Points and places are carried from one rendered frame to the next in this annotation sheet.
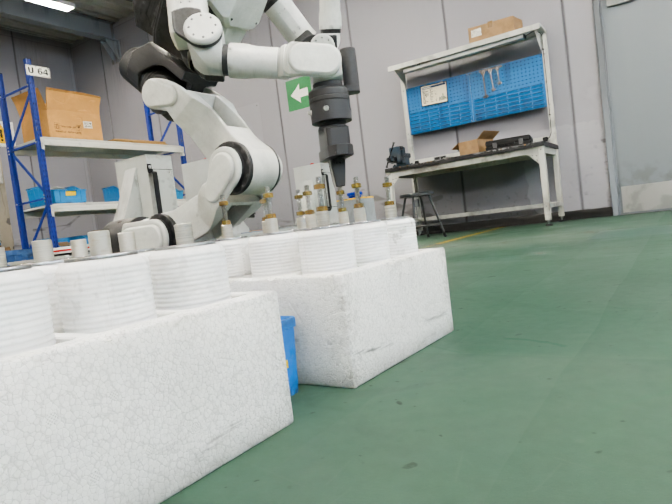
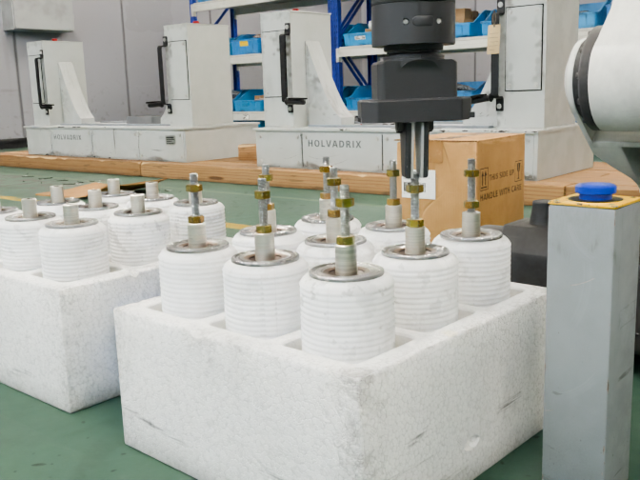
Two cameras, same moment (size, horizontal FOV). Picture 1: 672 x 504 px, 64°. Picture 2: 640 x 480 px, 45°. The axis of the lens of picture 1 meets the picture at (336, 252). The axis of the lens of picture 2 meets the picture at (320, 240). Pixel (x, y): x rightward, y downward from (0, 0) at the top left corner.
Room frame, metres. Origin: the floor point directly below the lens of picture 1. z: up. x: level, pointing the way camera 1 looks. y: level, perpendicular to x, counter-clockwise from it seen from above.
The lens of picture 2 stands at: (1.19, -0.87, 0.43)
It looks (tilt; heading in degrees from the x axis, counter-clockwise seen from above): 11 degrees down; 97
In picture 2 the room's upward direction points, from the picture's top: 2 degrees counter-clockwise
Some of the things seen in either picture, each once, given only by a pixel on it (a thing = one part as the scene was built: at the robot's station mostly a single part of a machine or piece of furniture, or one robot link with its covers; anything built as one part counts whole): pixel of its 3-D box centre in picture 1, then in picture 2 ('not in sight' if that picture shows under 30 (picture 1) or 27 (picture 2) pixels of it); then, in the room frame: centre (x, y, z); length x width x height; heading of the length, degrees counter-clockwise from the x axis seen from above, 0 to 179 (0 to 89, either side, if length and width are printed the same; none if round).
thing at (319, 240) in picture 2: not in sight; (335, 241); (1.10, 0.04, 0.25); 0.08 x 0.08 x 0.01
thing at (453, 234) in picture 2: not in sight; (470, 235); (1.26, 0.07, 0.25); 0.08 x 0.08 x 0.01
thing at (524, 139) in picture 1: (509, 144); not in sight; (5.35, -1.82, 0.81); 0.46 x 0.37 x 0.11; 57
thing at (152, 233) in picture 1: (167, 237); not in sight; (1.70, 0.52, 0.28); 0.21 x 0.20 x 0.13; 57
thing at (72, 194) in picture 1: (57, 196); not in sight; (5.70, 2.81, 0.89); 0.50 x 0.38 x 0.21; 58
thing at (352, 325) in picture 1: (321, 308); (338, 367); (1.10, 0.04, 0.09); 0.39 x 0.39 x 0.18; 55
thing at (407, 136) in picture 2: (339, 172); (403, 149); (1.18, -0.03, 0.37); 0.03 x 0.02 x 0.06; 104
